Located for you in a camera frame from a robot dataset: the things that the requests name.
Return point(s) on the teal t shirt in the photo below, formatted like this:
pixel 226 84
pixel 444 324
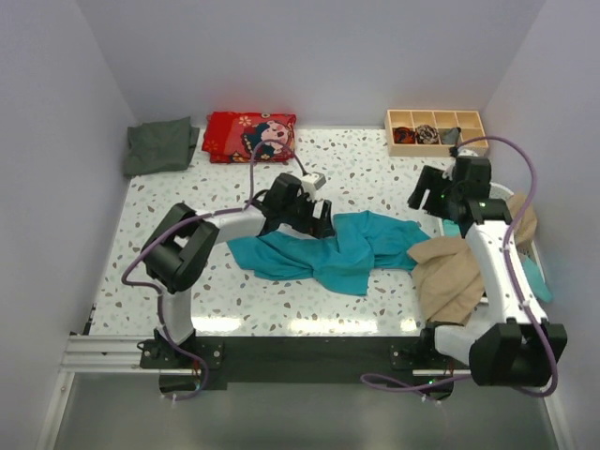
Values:
pixel 364 241
pixel 531 269

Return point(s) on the patterned rolled sock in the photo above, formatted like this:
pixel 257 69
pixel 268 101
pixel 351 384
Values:
pixel 427 135

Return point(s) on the white plastic laundry basket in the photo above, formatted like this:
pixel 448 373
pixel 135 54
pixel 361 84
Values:
pixel 527 249

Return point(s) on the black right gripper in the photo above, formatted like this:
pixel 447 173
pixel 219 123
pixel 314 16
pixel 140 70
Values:
pixel 428 178

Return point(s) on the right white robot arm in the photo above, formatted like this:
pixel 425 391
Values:
pixel 510 341

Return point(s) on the grey rolled sock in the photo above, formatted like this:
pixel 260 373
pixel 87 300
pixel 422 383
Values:
pixel 450 136

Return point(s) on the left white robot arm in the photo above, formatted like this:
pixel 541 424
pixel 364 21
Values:
pixel 179 248

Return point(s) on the beige t shirt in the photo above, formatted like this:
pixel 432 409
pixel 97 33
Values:
pixel 447 278

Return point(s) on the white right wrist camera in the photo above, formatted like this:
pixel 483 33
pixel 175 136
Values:
pixel 462 152

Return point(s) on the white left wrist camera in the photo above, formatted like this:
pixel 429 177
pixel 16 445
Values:
pixel 313 181

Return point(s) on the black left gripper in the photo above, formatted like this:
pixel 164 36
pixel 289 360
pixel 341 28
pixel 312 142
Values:
pixel 318 228

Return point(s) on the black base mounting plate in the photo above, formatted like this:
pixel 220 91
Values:
pixel 213 363

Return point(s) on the orange black rolled sock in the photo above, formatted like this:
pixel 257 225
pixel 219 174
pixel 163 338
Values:
pixel 404 135

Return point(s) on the red cartoon folded cloth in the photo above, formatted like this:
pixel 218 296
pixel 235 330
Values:
pixel 230 137

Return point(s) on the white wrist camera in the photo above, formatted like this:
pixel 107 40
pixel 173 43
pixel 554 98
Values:
pixel 462 152
pixel 313 181

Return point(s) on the aluminium frame rail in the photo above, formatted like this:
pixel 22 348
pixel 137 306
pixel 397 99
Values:
pixel 107 345

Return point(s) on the folded grey t shirt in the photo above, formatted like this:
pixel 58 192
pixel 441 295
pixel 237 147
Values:
pixel 160 147

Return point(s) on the wooden compartment box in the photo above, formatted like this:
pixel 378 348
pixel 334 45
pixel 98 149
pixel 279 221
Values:
pixel 472 131

